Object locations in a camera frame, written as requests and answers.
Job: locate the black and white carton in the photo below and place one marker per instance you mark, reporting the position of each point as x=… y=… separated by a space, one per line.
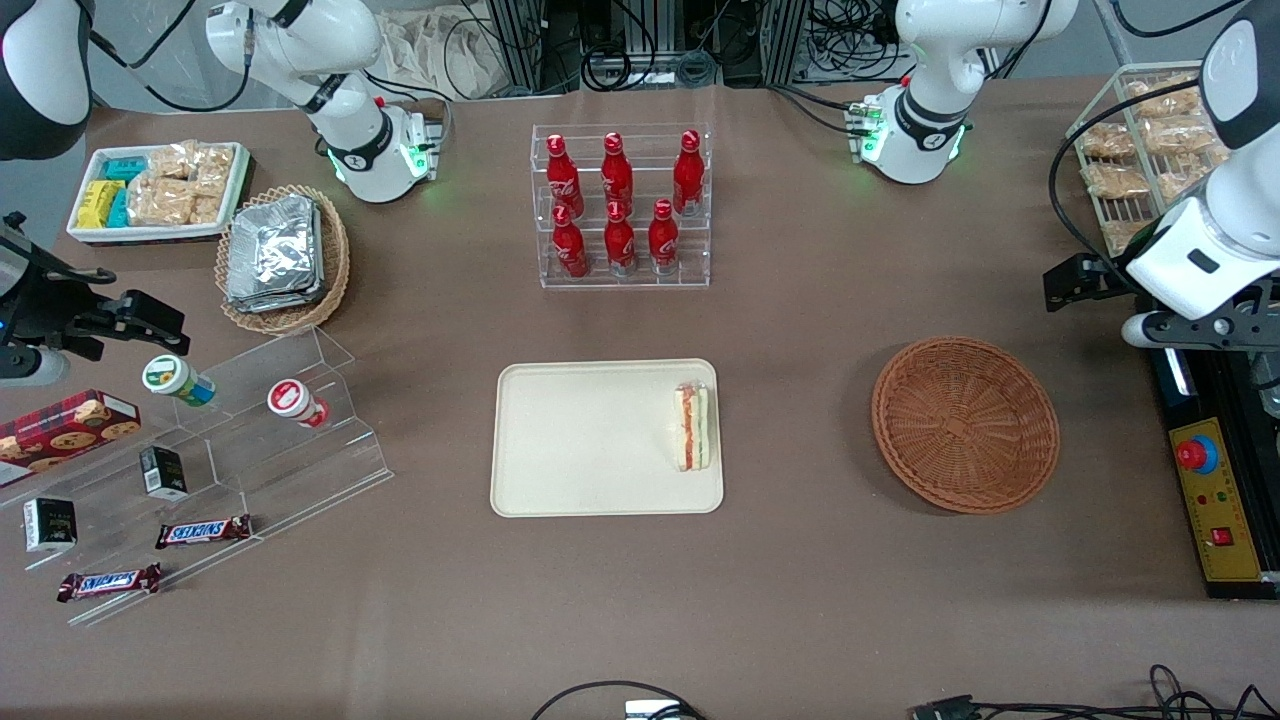
x=50 y=525

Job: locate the yellow control panel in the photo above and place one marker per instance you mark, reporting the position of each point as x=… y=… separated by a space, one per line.
x=1225 y=560

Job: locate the black benchtop machine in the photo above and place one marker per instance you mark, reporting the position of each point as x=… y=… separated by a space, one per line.
x=1222 y=392

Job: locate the red tartan cookie box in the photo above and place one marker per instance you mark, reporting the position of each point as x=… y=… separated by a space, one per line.
x=70 y=425

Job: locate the yellow snack packet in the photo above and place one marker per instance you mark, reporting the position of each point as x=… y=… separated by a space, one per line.
x=98 y=203

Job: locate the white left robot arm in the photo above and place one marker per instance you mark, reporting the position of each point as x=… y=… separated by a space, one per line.
x=1235 y=230

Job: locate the tan wicker basket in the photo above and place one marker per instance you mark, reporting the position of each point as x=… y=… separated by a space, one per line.
x=335 y=260

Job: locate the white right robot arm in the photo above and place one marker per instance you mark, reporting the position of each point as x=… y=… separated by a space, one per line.
x=360 y=150

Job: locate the round brown wicker basket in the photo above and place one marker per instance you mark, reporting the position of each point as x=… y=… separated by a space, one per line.
x=965 y=425

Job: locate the sandwich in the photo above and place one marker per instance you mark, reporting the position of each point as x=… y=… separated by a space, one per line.
x=692 y=430

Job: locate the silver metal bar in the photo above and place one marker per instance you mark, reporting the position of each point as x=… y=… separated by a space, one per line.
x=1182 y=375

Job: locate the brown chocolate bar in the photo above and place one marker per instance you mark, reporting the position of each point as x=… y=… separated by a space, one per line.
x=108 y=582
x=203 y=532

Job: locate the red cola bottle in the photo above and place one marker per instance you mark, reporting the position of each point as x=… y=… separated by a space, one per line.
x=687 y=175
x=570 y=250
x=616 y=170
x=620 y=245
x=663 y=245
x=562 y=170

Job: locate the clear puffed snack bag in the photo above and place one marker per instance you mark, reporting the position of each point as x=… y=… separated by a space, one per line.
x=172 y=160
x=1180 y=137
x=215 y=162
x=1117 y=180
x=1108 y=140
x=1125 y=238
x=208 y=200
x=160 y=202
x=1165 y=97
x=1180 y=180

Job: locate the teal snack packet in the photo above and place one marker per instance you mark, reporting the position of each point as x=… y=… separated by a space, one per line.
x=119 y=208
x=125 y=170

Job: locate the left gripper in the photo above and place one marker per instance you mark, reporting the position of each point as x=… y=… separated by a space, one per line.
x=1102 y=277

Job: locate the cream plastic tray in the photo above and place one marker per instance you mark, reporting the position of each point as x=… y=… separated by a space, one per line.
x=590 y=440

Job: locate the clear acrylic stepped display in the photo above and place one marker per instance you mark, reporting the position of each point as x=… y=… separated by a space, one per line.
x=300 y=470

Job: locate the small white device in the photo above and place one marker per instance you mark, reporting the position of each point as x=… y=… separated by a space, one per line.
x=650 y=711

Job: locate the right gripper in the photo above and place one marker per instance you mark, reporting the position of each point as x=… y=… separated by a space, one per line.
x=42 y=300

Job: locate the beige cloth bag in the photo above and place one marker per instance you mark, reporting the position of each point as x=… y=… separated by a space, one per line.
x=440 y=50

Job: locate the red lid cup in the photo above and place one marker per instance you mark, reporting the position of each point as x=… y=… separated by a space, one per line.
x=292 y=400

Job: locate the white rectangular snack bin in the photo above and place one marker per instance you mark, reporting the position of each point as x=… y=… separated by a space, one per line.
x=150 y=234

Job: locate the green lid cup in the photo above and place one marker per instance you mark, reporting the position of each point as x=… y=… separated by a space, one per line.
x=175 y=380

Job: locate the silver foil pouch stack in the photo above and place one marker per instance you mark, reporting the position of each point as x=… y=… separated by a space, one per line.
x=275 y=250

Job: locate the red emergency stop button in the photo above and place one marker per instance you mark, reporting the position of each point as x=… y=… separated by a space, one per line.
x=1195 y=455

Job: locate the small black carton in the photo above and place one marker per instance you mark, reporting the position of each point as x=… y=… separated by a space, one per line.
x=163 y=473

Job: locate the clear acrylic bottle rack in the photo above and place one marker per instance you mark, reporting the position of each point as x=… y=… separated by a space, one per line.
x=700 y=270

